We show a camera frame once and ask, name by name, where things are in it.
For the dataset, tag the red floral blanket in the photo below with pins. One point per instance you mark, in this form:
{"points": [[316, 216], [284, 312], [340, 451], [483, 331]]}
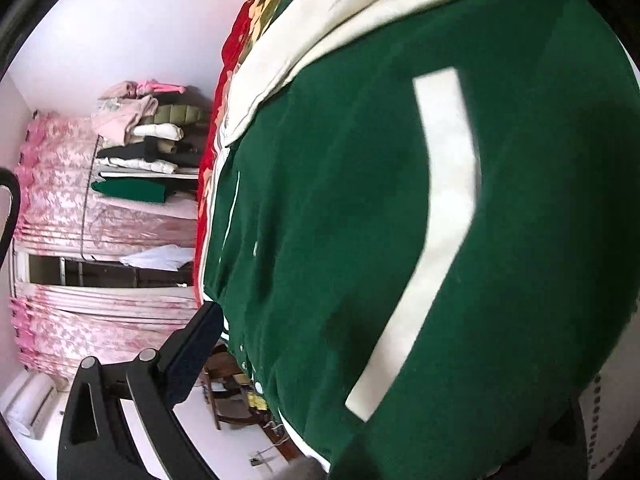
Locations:
{"points": [[227, 60]]}

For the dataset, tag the black curved bar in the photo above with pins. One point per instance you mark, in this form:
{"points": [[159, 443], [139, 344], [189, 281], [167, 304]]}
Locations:
{"points": [[13, 210]]}

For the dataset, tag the stack of folded clothes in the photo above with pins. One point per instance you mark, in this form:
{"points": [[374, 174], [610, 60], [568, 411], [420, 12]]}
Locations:
{"points": [[145, 135]]}

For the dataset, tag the green and cream varsity jacket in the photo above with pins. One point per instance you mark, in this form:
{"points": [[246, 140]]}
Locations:
{"points": [[380, 220]]}

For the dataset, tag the wooden chair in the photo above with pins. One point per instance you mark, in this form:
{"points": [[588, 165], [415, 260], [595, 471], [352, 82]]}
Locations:
{"points": [[231, 392]]}

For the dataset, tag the white air conditioner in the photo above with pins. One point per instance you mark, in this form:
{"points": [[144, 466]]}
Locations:
{"points": [[29, 402]]}

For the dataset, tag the pink lace curtain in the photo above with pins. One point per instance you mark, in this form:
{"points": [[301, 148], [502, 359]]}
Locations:
{"points": [[65, 200]]}

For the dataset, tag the white dotted cloth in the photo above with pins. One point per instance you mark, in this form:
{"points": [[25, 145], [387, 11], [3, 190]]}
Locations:
{"points": [[597, 410]]}

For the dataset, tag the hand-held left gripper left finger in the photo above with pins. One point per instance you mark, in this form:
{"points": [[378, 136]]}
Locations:
{"points": [[199, 344]]}

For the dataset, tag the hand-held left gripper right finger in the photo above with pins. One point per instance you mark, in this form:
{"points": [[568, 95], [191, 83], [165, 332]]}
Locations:
{"points": [[569, 442]]}

